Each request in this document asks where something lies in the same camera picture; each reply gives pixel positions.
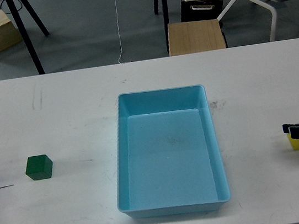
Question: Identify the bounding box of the black table leg centre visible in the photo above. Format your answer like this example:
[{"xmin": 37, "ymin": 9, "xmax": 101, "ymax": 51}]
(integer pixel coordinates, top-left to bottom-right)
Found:
[{"xmin": 152, "ymin": 0, "xmax": 176, "ymax": 55}]

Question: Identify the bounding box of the wooden stool centre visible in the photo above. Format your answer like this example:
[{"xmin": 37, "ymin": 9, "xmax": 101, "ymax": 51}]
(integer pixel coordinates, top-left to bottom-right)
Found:
[{"xmin": 168, "ymin": 19, "xmax": 227, "ymax": 56}]

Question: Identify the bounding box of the light blue plastic bin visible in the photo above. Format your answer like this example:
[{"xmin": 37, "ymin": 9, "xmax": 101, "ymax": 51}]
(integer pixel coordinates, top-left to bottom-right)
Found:
[{"xmin": 117, "ymin": 85, "xmax": 231, "ymax": 218}]

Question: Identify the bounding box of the white hanging cable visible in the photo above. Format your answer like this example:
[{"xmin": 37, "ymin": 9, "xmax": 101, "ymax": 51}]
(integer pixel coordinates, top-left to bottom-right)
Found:
[{"xmin": 109, "ymin": 0, "xmax": 127, "ymax": 65}]

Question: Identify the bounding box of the green wooden cube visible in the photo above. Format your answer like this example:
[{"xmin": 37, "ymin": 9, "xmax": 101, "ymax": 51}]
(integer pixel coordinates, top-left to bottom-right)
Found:
[{"xmin": 25, "ymin": 154, "xmax": 53, "ymax": 180}]

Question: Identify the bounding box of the black table legs left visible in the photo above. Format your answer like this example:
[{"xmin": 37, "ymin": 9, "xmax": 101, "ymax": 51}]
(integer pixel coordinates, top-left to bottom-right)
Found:
[{"xmin": 4, "ymin": 0, "xmax": 50, "ymax": 75}]

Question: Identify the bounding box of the black drawer cabinet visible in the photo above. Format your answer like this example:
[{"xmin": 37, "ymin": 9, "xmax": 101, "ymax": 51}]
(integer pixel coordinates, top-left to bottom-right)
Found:
[{"xmin": 180, "ymin": 0, "xmax": 223, "ymax": 23}]

